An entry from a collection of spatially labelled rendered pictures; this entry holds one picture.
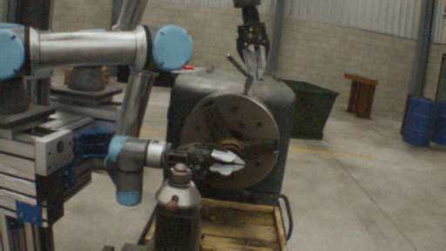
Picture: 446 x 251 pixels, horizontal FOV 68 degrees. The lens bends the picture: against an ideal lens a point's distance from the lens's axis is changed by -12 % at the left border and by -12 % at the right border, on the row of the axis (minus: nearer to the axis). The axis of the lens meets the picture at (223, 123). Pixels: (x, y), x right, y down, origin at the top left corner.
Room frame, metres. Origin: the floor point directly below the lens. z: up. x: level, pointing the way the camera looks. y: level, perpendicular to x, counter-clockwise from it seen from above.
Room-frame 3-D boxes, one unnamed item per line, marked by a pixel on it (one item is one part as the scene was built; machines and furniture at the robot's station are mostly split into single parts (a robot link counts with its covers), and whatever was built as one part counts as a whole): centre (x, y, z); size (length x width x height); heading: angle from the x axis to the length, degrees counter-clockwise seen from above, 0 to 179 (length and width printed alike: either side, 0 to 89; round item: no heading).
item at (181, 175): (0.58, 0.06, 1.17); 0.04 x 0.04 x 0.03
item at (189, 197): (0.58, 0.06, 1.13); 0.08 x 0.08 x 0.03
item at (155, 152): (0.94, 0.16, 1.08); 0.08 x 0.05 x 0.08; 179
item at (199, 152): (0.94, 0.08, 1.08); 0.12 x 0.09 x 0.08; 89
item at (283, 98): (1.58, -0.02, 1.06); 0.59 x 0.48 x 0.39; 179
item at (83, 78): (1.37, 0.55, 1.21); 0.15 x 0.15 x 0.10
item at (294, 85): (6.28, -1.17, 0.43); 1.34 x 0.94 x 0.85; 13
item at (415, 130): (6.69, -3.88, 0.44); 0.59 x 0.59 x 0.88
